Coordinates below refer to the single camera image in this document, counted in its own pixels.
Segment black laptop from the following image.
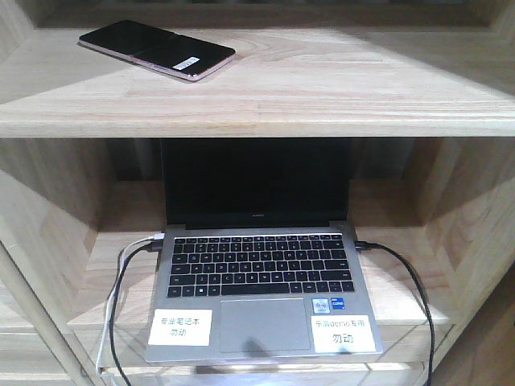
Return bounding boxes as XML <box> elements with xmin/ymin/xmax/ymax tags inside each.
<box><xmin>145</xmin><ymin>138</ymin><xmax>382</xmax><ymax>363</ymax></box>

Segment black right laptop cable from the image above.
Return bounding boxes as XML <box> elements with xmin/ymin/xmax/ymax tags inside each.
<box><xmin>354</xmin><ymin>240</ymin><xmax>435</xmax><ymax>386</ymax></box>

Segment low wooden shelf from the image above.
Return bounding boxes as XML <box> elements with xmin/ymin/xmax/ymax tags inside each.
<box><xmin>1</xmin><ymin>1</ymin><xmax>514</xmax><ymax>385</ymax></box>

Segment white right laptop label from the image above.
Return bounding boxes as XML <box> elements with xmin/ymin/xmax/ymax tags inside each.
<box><xmin>311</xmin><ymin>314</ymin><xmax>377</xmax><ymax>354</ymax></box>

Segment black left laptop cable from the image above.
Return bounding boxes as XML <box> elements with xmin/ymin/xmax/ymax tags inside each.
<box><xmin>109</xmin><ymin>242</ymin><xmax>163</xmax><ymax>386</ymax></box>

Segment black smartphone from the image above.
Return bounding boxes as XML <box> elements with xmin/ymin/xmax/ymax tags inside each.
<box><xmin>79</xmin><ymin>20</ymin><xmax>236</xmax><ymax>81</ymax></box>

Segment white laptop cable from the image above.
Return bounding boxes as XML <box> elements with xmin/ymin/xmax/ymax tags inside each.
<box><xmin>95</xmin><ymin>231</ymin><xmax>166</xmax><ymax>374</ymax></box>

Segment black laptop cable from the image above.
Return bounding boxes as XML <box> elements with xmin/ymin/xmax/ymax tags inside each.
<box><xmin>109</xmin><ymin>242</ymin><xmax>163</xmax><ymax>386</ymax></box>
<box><xmin>354</xmin><ymin>240</ymin><xmax>435</xmax><ymax>386</ymax></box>

